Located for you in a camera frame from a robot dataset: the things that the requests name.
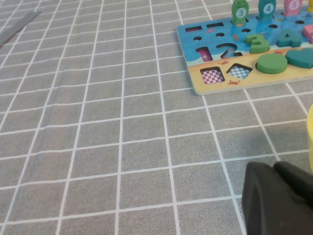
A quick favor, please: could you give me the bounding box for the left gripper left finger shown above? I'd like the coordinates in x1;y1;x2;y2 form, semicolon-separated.
241;161;313;235

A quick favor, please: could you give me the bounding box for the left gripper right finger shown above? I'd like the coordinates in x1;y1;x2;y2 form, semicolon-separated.
273;161;313;211

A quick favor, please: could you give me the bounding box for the yellow plastic bowl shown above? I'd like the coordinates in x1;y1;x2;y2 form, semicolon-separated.
306;104;313;172

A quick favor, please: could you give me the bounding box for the wooden number shape puzzle board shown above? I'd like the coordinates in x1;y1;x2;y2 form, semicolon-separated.
176;9;313;96

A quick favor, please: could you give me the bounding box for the green circle piece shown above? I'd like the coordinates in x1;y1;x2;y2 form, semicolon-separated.
256;53;289;75

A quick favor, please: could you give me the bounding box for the teal heart piece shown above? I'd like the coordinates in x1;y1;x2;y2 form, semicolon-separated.
285;47;313;69

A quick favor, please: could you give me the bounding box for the teal fish piece number 4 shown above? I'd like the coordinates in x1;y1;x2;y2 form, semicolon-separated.
257;0;277;22

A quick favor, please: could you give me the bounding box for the pink fish piece number 5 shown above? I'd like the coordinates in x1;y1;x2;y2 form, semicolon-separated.
283;0;304;17

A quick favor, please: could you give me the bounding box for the green fish piece number 3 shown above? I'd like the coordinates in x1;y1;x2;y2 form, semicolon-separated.
231;0;249;26

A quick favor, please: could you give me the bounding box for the green wooden numeral 3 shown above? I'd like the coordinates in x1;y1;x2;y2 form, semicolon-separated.
244;33;270;54

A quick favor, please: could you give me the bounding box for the teal wooden numeral 4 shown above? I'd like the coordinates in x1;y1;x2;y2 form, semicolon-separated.
276;28;302;48

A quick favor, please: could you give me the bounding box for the pink wooden numeral 5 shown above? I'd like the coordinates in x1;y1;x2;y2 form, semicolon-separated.
302;24;313;45

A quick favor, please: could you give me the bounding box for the grey checked tablecloth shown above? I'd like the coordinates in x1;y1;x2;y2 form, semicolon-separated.
0;0;313;235

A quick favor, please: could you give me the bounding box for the grey metal strip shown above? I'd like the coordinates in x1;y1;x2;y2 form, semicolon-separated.
0;11;42;47

